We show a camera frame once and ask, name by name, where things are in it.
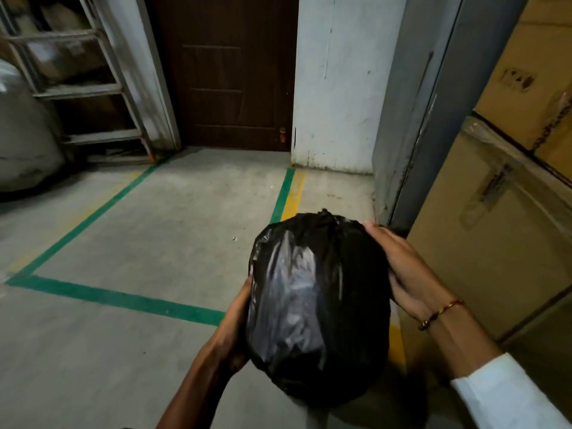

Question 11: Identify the large white sack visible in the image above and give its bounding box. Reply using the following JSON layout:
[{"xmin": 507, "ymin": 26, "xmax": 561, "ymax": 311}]
[{"xmin": 0, "ymin": 59, "xmax": 67, "ymax": 193}]

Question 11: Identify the grey metal door frame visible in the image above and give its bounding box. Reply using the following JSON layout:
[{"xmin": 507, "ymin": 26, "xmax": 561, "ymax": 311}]
[{"xmin": 372, "ymin": 0, "xmax": 530, "ymax": 233}]

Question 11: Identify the person's right hand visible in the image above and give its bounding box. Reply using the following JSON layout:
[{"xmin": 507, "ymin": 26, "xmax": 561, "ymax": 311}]
[{"xmin": 364, "ymin": 220, "xmax": 453, "ymax": 321}]

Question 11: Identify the person's right forearm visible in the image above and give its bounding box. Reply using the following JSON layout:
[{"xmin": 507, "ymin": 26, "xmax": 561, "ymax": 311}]
[{"xmin": 420, "ymin": 301, "xmax": 572, "ymax": 429}]

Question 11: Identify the cardboard box with printed symbols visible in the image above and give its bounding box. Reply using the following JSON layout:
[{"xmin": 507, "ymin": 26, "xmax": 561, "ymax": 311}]
[{"xmin": 473, "ymin": 0, "xmax": 572, "ymax": 181}]

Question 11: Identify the person's left hand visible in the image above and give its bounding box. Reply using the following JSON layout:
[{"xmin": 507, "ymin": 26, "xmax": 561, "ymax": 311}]
[{"xmin": 209, "ymin": 276, "xmax": 254, "ymax": 376}]

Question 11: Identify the grey metal ladder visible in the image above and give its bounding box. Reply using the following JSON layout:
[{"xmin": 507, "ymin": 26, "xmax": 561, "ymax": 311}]
[{"xmin": 0, "ymin": 0, "xmax": 157, "ymax": 163}]

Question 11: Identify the person's left forearm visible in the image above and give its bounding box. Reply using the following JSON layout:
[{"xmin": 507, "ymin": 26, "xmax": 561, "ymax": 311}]
[{"xmin": 154, "ymin": 341, "xmax": 235, "ymax": 429}]

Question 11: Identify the dark brown wooden door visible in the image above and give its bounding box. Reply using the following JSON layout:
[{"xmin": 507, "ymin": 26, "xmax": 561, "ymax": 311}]
[{"xmin": 144, "ymin": 0, "xmax": 299, "ymax": 152}]

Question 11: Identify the red and gold bracelet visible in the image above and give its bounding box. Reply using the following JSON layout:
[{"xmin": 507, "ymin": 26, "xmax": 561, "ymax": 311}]
[{"xmin": 418, "ymin": 299, "xmax": 465, "ymax": 332}]

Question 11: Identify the black plastic garbage bag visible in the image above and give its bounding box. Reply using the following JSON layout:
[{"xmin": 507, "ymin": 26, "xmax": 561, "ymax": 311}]
[{"xmin": 245, "ymin": 209, "xmax": 395, "ymax": 409}]

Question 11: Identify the large cardboard box with tape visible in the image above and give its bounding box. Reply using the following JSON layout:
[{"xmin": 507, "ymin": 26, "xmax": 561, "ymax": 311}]
[{"xmin": 398, "ymin": 117, "xmax": 572, "ymax": 385}]

